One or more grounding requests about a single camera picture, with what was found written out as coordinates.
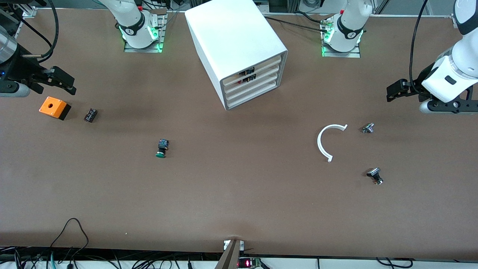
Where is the black head push button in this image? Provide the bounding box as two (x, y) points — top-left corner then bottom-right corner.
(366, 168), (384, 185)

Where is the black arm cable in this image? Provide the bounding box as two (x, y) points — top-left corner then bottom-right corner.
(409, 0), (429, 96)
(22, 0), (60, 63)

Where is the aluminium arm base plate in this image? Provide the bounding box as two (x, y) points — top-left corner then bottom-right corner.
(124, 8), (167, 53)
(321, 15), (361, 58)

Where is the device with red light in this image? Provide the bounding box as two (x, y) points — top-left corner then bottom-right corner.
(238, 257), (264, 269)

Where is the green push button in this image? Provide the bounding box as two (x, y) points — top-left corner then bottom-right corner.
(155, 139), (170, 158)

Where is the white curved plastic arc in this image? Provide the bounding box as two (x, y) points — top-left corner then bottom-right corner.
(317, 124), (348, 163)

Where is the black cable on table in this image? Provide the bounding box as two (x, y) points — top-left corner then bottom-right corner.
(264, 16), (329, 33)

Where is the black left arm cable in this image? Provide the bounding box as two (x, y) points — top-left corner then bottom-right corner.
(409, 0), (429, 96)

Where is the thin black looped cable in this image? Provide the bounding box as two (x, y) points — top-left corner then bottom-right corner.
(49, 218), (90, 258)

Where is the black curved floor cable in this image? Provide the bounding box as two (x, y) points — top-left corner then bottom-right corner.
(375, 257), (413, 269)

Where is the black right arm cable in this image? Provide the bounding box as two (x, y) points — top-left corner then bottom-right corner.
(22, 0), (60, 63)

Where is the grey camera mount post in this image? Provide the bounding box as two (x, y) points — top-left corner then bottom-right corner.
(214, 239), (241, 269)

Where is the orange black button enclosure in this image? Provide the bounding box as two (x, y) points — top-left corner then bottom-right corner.
(39, 96), (71, 121)

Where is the black cable bundle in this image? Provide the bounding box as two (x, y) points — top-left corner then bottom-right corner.
(0, 246), (224, 269)

